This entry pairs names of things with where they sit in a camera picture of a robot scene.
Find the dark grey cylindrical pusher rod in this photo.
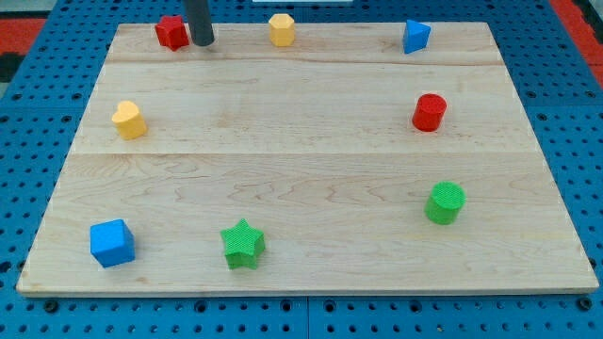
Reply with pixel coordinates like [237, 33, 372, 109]
[183, 0, 215, 47]

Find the yellow hexagon block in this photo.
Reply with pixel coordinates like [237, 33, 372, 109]
[269, 13, 295, 47]

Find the blue triangle block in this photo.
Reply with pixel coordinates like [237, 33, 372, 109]
[402, 20, 432, 54]

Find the red star block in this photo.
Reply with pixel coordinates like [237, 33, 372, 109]
[155, 15, 189, 51]

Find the yellow heart block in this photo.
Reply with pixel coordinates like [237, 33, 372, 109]
[111, 101, 147, 140]

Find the light wooden board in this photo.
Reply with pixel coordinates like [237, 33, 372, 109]
[17, 22, 598, 298]

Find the green star block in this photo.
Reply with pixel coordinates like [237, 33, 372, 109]
[220, 218, 266, 269]

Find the blue cube block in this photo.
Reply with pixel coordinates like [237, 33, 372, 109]
[90, 219, 136, 268]

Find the red cylinder block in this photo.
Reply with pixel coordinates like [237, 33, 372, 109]
[412, 93, 448, 132]

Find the green cylinder block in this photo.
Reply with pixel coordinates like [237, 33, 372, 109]
[424, 181, 466, 225]

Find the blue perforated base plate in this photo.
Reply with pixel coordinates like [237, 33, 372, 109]
[1, 1, 602, 338]

